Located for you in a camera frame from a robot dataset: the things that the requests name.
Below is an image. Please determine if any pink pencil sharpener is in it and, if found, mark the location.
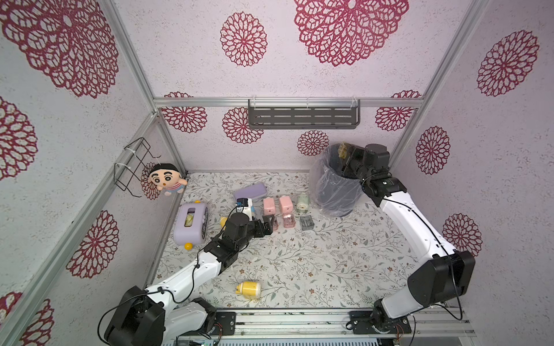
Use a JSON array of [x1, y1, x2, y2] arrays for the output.
[[263, 198, 276, 216], [279, 195, 294, 215]]

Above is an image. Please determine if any pink sharpener shavings tray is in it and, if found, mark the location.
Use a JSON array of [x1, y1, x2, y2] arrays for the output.
[[283, 213, 296, 229]]

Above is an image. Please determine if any clear sharpener shavings tray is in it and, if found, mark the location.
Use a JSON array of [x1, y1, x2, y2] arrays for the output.
[[300, 215, 315, 232]]

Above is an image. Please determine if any green pencil sharpener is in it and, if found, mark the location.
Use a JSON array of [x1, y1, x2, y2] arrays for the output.
[[296, 193, 310, 213]]

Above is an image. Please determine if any yellow sharpener shavings tray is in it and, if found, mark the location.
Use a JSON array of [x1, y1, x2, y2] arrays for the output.
[[337, 142, 350, 161]]

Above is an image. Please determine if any yellow pencil sharpener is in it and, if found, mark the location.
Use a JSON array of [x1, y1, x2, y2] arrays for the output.
[[235, 281, 262, 300], [220, 217, 228, 229]]

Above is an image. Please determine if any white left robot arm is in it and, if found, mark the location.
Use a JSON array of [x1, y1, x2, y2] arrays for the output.
[[98, 213, 274, 345]]

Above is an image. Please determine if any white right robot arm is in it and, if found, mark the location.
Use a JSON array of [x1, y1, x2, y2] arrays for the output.
[[338, 144, 476, 330]]

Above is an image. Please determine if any purple pencil case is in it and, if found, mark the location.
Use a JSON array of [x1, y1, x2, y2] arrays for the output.
[[233, 183, 268, 201]]

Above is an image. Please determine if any clear plastic bin liner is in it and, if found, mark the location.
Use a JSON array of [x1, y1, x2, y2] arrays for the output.
[[308, 142, 382, 219]]

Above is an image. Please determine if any grey trash bin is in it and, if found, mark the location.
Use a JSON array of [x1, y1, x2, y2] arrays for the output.
[[315, 143, 379, 219]]

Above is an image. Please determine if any purple tissue box holder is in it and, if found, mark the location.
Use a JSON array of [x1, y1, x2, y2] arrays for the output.
[[173, 200, 209, 247]]

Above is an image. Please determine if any Shin-chan plush doll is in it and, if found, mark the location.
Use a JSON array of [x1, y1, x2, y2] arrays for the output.
[[147, 163, 188, 196]]

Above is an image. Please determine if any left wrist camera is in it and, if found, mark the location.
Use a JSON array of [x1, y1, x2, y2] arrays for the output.
[[236, 198, 255, 221]]

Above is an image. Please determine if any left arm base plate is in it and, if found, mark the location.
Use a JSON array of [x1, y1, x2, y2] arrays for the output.
[[188, 311, 237, 337]]

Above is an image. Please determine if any grey wall shelf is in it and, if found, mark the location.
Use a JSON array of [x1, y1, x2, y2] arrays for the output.
[[247, 99, 361, 130]]

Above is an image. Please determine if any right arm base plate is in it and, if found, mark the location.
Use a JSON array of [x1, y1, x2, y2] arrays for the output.
[[345, 310, 412, 334]]

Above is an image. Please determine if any black wire wall basket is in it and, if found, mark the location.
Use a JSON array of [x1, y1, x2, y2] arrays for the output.
[[112, 137, 161, 198]]

